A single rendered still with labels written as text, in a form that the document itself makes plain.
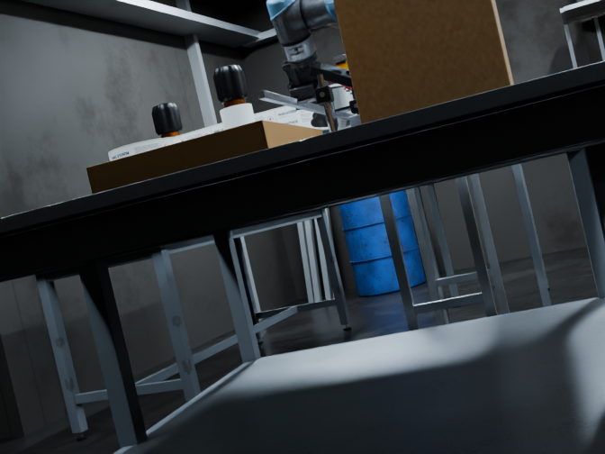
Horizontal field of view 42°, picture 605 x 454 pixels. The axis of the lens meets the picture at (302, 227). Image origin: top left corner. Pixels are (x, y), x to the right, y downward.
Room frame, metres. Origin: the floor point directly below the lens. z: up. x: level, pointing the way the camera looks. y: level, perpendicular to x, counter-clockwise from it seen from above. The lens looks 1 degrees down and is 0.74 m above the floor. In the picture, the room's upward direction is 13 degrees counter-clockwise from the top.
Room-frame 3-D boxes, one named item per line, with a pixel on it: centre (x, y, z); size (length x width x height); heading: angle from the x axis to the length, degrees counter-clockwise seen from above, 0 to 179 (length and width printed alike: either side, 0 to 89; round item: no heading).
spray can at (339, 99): (2.02, -0.16, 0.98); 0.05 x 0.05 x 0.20
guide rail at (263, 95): (1.85, -0.14, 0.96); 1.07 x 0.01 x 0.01; 163
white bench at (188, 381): (4.15, 0.52, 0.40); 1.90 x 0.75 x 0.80; 156
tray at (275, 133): (1.18, 0.10, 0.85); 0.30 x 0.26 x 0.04; 163
